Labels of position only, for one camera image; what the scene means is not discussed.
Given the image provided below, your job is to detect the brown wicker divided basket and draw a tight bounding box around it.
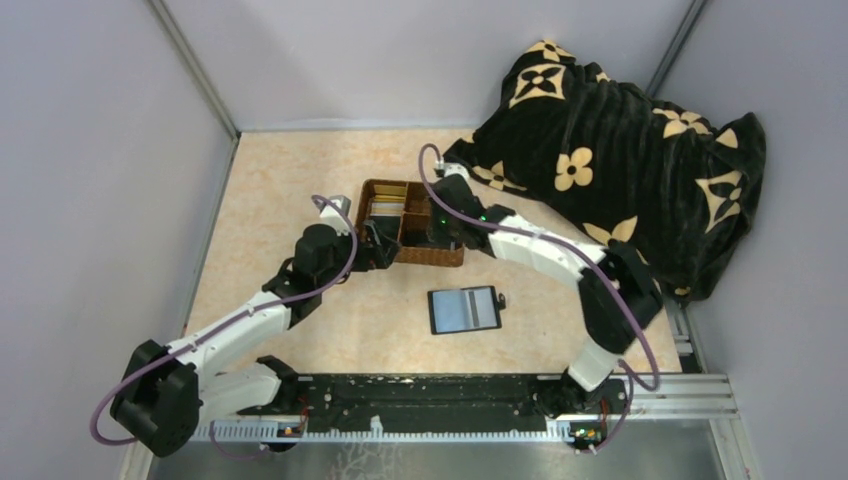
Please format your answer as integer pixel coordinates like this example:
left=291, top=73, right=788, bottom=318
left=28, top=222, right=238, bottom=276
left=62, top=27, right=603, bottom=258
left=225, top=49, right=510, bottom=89
left=355, top=179, right=465, bottom=268

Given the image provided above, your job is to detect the black leather card holder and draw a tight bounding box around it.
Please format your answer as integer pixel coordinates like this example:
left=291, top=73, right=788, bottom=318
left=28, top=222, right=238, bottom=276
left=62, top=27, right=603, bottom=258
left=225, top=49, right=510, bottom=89
left=427, top=285, right=507, bottom=335

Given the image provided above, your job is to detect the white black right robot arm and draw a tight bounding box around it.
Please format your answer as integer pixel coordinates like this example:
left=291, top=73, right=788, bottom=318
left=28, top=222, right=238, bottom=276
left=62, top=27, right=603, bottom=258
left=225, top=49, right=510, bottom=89
left=425, top=174, right=663, bottom=392

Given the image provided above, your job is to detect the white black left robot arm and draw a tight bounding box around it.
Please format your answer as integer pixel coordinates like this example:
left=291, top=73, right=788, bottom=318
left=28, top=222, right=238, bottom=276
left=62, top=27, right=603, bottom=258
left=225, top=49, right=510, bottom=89
left=109, top=221, right=400, bottom=457

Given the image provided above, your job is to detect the black card in basket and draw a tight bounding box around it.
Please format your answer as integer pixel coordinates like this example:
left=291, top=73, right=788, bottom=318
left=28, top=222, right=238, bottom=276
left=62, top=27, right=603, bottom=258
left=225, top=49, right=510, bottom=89
left=375, top=217, right=401, bottom=242

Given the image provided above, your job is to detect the silver card in basket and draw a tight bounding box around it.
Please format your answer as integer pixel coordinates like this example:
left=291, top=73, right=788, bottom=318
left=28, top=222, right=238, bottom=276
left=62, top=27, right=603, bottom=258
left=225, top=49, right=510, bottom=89
left=369, top=202, right=404, bottom=217

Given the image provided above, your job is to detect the gold card in basket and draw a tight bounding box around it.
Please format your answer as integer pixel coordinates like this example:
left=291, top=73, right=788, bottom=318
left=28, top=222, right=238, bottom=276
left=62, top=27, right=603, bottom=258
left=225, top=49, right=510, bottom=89
left=373, top=184, right=407, bottom=203

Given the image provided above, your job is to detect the black floral patterned blanket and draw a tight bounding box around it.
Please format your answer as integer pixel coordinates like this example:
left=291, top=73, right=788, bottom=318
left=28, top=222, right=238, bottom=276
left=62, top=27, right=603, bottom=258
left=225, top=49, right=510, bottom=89
left=444, top=40, right=767, bottom=302

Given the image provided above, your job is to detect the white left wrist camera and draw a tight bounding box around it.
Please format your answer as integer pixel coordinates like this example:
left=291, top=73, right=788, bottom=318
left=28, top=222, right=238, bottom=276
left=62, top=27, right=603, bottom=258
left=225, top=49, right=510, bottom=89
left=319, top=195, right=354, bottom=235

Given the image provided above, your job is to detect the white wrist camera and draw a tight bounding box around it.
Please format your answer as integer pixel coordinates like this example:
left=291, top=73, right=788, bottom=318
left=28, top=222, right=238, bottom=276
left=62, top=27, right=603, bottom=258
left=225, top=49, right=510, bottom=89
left=319, top=195, right=354, bottom=235
left=434, top=161, right=470, bottom=181

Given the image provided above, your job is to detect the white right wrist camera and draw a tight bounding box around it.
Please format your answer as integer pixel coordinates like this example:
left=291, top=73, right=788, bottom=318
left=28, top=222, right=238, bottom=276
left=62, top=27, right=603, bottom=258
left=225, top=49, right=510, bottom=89
left=434, top=161, right=470, bottom=181

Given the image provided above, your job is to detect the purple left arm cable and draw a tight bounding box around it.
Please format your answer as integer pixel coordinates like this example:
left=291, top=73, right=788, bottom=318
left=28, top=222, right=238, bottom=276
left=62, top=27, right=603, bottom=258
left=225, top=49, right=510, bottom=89
left=89, top=193, right=360, bottom=460

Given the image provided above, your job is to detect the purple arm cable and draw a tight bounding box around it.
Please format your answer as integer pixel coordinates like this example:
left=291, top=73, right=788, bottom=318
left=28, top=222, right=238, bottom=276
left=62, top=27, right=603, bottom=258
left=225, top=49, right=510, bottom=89
left=89, top=193, right=360, bottom=460
left=417, top=143, right=662, bottom=453

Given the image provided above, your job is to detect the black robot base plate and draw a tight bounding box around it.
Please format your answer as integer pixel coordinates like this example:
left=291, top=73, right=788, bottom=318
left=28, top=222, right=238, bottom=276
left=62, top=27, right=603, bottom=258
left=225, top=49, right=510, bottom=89
left=241, top=374, right=626, bottom=434

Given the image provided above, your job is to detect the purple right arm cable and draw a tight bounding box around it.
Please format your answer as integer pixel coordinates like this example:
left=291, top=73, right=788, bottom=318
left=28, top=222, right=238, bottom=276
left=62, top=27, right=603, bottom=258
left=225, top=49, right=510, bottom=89
left=417, top=143, right=662, bottom=453

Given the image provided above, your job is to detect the aluminium frame rail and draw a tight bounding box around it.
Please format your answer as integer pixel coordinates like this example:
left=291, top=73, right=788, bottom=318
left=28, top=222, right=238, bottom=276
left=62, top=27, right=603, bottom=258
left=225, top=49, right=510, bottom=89
left=187, top=374, right=738, bottom=448

